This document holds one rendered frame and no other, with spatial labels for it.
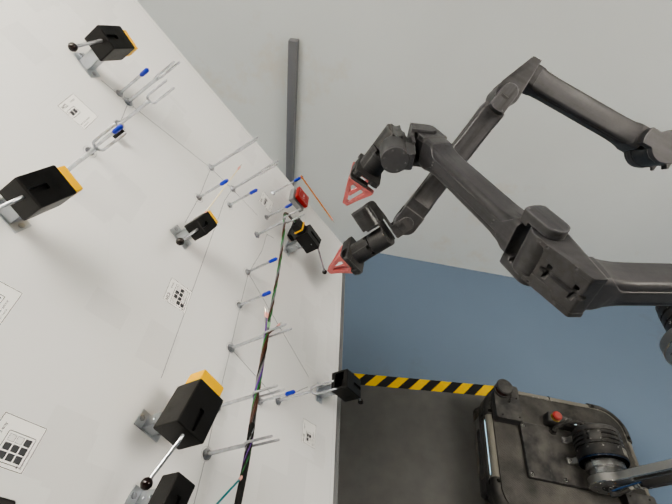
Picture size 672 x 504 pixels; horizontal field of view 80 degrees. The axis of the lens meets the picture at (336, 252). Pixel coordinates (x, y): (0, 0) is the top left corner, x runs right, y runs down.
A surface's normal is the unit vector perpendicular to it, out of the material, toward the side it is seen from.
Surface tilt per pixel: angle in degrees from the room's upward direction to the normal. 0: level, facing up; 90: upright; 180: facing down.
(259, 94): 90
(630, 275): 4
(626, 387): 0
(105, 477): 51
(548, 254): 88
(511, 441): 0
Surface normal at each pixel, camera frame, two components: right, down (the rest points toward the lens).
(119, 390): 0.84, -0.37
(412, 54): -0.15, 0.67
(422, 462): 0.10, -0.72
